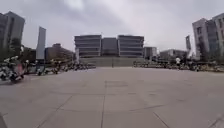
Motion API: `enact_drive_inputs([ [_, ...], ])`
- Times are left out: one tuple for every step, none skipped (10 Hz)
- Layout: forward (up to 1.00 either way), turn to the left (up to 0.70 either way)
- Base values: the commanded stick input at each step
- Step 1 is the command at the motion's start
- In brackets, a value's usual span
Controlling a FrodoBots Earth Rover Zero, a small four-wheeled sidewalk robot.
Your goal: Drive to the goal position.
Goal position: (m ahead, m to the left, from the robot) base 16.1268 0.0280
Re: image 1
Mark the small pale building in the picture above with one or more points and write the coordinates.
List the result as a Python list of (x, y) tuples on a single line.
[(150, 52)]

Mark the pale grey tall building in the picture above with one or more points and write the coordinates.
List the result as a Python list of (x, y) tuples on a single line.
[(210, 36)]

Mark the person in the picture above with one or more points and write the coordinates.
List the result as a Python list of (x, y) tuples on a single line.
[(178, 61)]

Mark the low grey building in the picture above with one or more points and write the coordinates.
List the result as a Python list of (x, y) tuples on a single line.
[(171, 54)]

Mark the tall pale slab sign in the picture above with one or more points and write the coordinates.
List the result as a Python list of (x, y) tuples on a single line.
[(41, 43)]

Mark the grey stone steps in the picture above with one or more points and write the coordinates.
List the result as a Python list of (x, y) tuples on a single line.
[(110, 62)]

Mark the dark green trees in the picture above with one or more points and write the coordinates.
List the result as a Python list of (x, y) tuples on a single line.
[(15, 51)]

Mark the wide grey striped building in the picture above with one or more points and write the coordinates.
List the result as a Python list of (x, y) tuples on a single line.
[(88, 45)]

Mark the low brown building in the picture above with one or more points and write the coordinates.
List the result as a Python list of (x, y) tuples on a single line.
[(57, 52)]

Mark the row of parked scooters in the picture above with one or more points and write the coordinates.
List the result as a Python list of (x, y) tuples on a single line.
[(50, 69)]

